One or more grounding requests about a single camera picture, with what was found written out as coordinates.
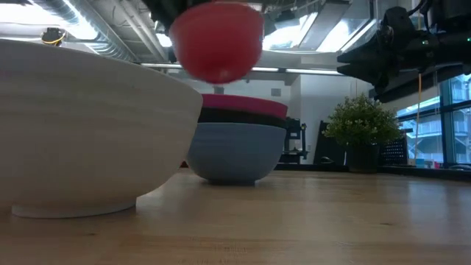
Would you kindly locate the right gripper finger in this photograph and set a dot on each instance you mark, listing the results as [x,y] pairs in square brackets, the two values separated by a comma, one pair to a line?
[368,53]
[368,73]

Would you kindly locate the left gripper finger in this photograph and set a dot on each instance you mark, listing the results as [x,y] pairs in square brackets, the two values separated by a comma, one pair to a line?
[158,13]

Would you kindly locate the orange-red bowl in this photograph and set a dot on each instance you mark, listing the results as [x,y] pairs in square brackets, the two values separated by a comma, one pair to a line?
[217,44]

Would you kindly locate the pink bowl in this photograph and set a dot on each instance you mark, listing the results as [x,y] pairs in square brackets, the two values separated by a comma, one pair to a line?
[246,105]

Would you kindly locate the black bowl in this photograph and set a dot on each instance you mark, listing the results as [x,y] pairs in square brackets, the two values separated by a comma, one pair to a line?
[239,117]

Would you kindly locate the white bowl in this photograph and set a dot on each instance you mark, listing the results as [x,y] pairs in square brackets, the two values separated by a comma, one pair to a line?
[92,129]

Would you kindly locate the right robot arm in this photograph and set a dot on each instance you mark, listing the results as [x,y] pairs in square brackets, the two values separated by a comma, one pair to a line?
[449,18]

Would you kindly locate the potted green plant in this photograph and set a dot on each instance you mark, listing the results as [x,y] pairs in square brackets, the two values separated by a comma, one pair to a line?
[362,121]

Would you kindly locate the long ceiling light strip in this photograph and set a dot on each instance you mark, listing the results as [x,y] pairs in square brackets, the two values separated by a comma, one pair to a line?
[305,70]

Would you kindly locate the black panel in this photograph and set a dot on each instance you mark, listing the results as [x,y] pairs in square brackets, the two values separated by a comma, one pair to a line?
[327,141]

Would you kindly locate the black pegboard stand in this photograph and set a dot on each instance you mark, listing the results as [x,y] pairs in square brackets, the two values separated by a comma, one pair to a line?
[393,152]

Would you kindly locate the black equipment rack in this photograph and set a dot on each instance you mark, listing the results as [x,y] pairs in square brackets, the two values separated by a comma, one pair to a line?
[294,140]

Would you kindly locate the yellow black ceiling reel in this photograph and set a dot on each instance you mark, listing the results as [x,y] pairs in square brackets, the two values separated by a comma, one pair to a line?
[53,36]

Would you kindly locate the light blue bowl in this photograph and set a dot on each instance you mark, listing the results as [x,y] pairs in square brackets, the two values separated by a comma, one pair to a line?
[235,154]

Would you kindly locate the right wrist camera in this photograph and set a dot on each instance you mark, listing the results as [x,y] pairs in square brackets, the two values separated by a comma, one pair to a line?
[397,24]

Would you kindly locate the silver ceiling duct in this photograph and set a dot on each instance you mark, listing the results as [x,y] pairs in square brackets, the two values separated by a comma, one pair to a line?
[110,33]

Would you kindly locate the black table edge rail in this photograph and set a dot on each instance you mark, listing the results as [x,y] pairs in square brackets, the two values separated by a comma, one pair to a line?
[404,171]

